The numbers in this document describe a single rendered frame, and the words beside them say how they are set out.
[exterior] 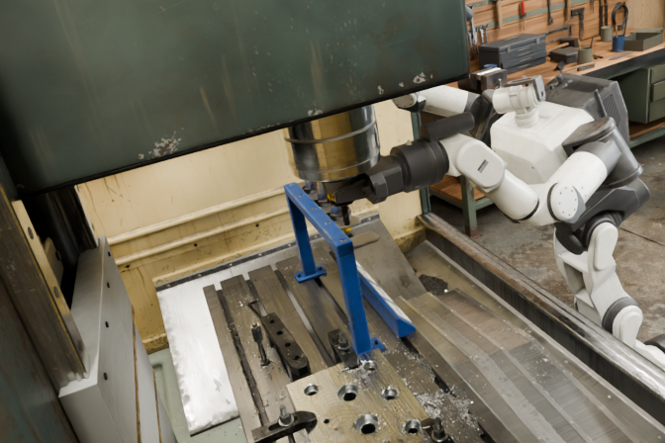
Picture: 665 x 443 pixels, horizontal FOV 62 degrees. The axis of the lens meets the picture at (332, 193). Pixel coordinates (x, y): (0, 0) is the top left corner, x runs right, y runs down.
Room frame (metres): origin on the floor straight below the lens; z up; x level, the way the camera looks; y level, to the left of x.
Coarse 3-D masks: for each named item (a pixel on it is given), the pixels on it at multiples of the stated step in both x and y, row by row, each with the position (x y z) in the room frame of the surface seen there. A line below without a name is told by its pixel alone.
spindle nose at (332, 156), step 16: (352, 112) 0.82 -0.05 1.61; (368, 112) 0.85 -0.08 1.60; (288, 128) 0.85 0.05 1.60; (304, 128) 0.82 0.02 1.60; (320, 128) 0.82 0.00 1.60; (336, 128) 0.81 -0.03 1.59; (352, 128) 0.82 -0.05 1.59; (368, 128) 0.84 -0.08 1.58; (288, 144) 0.86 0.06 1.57; (304, 144) 0.83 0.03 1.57; (320, 144) 0.82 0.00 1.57; (336, 144) 0.81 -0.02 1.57; (352, 144) 0.82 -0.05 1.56; (368, 144) 0.84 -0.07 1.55; (288, 160) 0.88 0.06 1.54; (304, 160) 0.83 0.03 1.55; (320, 160) 0.82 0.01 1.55; (336, 160) 0.81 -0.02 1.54; (352, 160) 0.82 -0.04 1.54; (368, 160) 0.84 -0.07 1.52; (304, 176) 0.84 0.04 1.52; (320, 176) 0.82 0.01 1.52; (336, 176) 0.82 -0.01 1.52; (352, 176) 0.82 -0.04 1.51
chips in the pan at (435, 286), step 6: (414, 270) 1.86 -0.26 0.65; (420, 276) 1.82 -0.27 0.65; (426, 276) 1.81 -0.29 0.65; (426, 282) 1.76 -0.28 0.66; (432, 282) 1.75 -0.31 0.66; (438, 282) 1.74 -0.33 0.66; (444, 282) 1.74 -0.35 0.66; (426, 288) 1.72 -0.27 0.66; (432, 288) 1.71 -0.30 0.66; (438, 288) 1.70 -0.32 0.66; (444, 288) 1.70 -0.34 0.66; (432, 294) 1.68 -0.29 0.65; (438, 294) 1.67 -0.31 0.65
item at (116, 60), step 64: (0, 0) 0.67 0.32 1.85; (64, 0) 0.68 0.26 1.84; (128, 0) 0.70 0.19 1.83; (192, 0) 0.72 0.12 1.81; (256, 0) 0.75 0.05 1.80; (320, 0) 0.77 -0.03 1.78; (384, 0) 0.79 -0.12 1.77; (448, 0) 0.82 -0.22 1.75; (0, 64) 0.66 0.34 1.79; (64, 64) 0.68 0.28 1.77; (128, 64) 0.70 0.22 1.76; (192, 64) 0.72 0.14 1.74; (256, 64) 0.74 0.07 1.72; (320, 64) 0.76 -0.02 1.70; (384, 64) 0.79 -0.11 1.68; (448, 64) 0.82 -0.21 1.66; (0, 128) 0.65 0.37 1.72; (64, 128) 0.67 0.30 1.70; (128, 128) 0.69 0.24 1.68; (192, 128) 0.71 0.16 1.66; (256, 128) 0.74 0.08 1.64
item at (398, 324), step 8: (360, 280) 1.39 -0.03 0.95; (368, 280) 1.40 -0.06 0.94; (368, 288) 1.33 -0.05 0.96; (368, 296) 1.35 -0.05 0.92; (376, 296) 1.29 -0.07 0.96; (376, 304) 1.29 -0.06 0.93; (384, 304) 1.24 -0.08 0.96; (384, 312) 1.24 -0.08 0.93; (392, 312) 1.20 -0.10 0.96; (392, 320) 1.19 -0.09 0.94; (400, 320) 1.17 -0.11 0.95; (392, 328) 1.20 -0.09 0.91; (400, 328) 1.17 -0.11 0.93; (408, 328) 1.17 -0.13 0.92; (400, 336) 1.17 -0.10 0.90
